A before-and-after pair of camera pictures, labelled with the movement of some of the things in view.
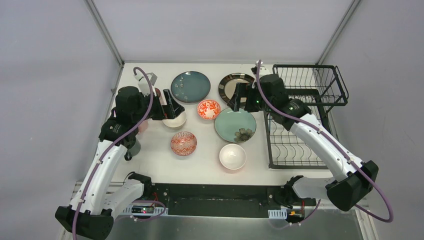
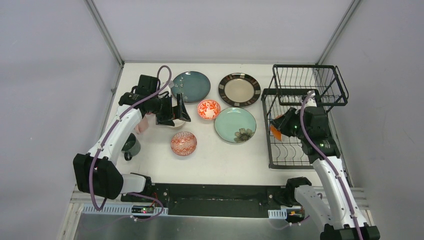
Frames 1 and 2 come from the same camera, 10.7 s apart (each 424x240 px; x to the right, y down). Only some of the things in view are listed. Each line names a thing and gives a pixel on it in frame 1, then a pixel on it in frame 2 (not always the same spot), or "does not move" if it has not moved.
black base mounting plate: [196, 200] does not move
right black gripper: [243, 90] to [281, 123]
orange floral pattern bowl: [208, 109] does not move
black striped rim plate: [227, 85] does not move
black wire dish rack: [321, 86] does not move
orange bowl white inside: [232, 156] to [276, 133]
